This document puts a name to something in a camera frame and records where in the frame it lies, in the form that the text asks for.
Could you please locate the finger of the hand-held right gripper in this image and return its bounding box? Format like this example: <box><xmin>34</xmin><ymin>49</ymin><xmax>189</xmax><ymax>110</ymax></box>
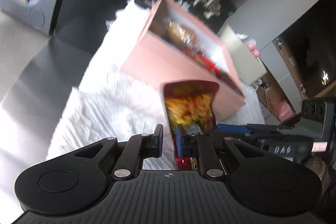
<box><xmin>215</xmin><ymin>123</ymin><xmax>294</xmax><ymax>137</ymax></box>

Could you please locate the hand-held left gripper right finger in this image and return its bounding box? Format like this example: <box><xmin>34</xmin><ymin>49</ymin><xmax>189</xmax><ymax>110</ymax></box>
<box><xmin>175</xmin><ymin>124</ymin><xmax>263</xmax><ymax>178</ymax></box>

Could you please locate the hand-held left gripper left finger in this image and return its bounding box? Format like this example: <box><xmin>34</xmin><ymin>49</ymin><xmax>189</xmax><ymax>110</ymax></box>
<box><xmin>73</xmin><ymin>123</ymin><xmax>164</xmax><ymax>179</ymax></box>

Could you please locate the dark red snack bag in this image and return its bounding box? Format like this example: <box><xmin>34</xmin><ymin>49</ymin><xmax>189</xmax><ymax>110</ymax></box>
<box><xmin>163</xmin><ymin>80</ymin><xmax>220</xmax><ymax>171</ymax></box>

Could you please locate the pink cardboard box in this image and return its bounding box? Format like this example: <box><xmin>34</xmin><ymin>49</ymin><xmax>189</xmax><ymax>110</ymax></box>
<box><xmin>119</xmin><ymin>0</ymin><xmax>246</xmax><ymax>123</ymax></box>

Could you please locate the pink small box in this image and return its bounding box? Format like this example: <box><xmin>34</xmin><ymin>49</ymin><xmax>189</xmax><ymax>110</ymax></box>
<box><xmin>273</xmin><ymin>99</ymin><xmax>298</xmax><ymax>123</ymax></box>

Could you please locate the white small appliance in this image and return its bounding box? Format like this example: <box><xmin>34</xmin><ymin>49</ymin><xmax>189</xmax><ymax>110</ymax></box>
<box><xmin>253</xmin><ymin>78</ymin><xmax>274</xmax><ymax>91</ymax></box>

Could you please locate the white fluffy rug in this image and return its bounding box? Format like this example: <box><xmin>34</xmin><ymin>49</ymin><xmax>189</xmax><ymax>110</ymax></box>
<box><xmin>46</xmin><ymin>0</ymin><xmax>266</xmax><ymax>171</ymax></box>

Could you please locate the beige storage bin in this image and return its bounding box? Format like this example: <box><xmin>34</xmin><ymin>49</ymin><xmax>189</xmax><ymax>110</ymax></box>
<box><xmin>218</xmin><ymin>27</ymin><xmax>269</xmax><ymax>86</ymax></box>

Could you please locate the red snack packet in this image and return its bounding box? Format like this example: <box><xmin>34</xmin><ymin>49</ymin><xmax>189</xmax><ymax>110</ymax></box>
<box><xmin>184</xmin><ymin>48</ymin><xmax>223</xmax><ymax>75</ymax></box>

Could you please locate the white wooden television cabinet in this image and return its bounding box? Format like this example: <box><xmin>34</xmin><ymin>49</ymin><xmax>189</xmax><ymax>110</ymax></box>
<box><xmin>252</xmin><ymin>35</ymin><xmax>308</xmax><ymax>125</ymax></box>

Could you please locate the black television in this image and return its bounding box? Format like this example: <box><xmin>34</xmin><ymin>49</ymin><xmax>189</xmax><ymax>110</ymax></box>
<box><xmin>273</xmin><ymin>0</ymin><xmax>336</xmax><ymax>99</ymax></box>

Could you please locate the brown snack packet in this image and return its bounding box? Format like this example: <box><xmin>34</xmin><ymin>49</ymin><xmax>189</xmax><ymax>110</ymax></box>
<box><xmin>164</xmin><ymin>18</ymin><xmax>200</xmax><ymax>46</ymax></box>

